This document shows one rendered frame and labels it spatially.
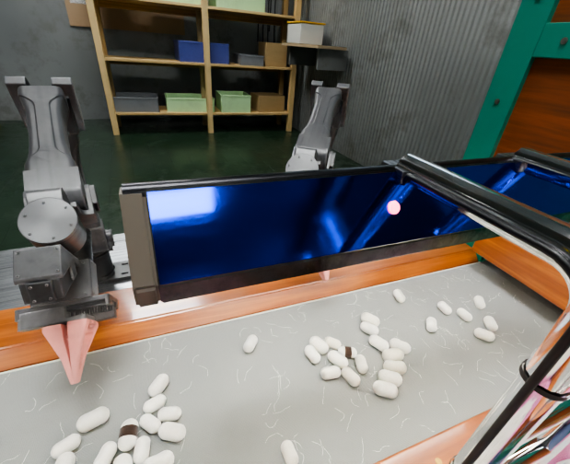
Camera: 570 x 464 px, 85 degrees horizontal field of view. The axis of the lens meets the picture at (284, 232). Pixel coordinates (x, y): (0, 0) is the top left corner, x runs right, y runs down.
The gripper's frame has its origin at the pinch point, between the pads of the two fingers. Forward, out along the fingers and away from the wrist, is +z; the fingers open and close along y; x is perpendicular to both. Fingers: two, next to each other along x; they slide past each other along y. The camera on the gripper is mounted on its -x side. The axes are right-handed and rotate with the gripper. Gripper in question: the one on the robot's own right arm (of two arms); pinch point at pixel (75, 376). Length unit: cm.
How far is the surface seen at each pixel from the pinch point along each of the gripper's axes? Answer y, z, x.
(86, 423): 0.3, 6.0, 2.5
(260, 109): 170, -313, 326
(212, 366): 17.1, 3.9, 6.8
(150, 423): 7.9, 8.2, 1.0
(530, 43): 89, -42, -19
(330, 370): 34.3, 8.8, 0.3
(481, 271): 86, 0, 10
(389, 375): 42.7, 11.6, -2.4
